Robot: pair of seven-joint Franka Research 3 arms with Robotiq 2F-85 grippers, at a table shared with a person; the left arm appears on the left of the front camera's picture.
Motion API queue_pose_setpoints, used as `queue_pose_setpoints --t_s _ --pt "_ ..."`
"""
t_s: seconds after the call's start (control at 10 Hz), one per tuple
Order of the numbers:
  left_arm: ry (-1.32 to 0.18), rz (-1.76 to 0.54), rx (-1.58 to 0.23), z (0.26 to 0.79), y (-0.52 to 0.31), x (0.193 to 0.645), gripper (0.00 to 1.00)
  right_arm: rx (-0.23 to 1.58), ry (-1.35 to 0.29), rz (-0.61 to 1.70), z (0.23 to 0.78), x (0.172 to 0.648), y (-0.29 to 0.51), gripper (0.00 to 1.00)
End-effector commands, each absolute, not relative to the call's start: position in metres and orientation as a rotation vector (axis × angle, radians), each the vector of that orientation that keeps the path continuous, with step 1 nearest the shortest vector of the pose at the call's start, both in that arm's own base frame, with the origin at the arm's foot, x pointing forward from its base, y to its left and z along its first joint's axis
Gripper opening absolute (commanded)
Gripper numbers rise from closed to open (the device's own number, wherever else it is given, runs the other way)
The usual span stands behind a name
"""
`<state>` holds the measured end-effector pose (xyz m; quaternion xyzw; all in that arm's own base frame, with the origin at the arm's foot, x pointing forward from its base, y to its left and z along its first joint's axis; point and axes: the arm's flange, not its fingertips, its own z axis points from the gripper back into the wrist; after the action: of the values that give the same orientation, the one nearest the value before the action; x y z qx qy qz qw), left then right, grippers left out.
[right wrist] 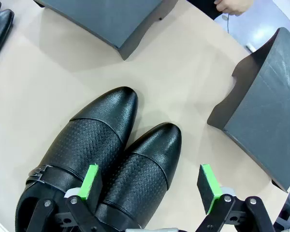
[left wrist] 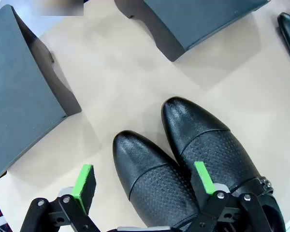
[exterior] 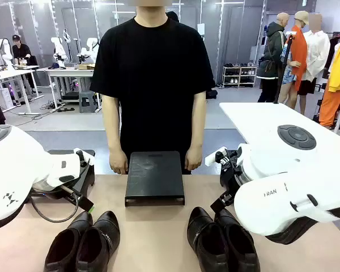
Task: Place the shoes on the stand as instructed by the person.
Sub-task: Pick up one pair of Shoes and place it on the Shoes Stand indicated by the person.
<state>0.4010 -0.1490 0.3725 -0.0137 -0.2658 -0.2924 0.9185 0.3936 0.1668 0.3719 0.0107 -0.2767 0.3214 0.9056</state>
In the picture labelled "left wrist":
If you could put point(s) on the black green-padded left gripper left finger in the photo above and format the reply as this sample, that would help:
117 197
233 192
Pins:
87 188

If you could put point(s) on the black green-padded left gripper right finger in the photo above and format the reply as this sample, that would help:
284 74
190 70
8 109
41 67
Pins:
204 178

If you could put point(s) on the black perforated buckle shoe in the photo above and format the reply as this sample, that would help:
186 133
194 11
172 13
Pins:
195 125
145 164

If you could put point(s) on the dark grey shoe stand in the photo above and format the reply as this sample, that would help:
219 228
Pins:
195 21
19 96

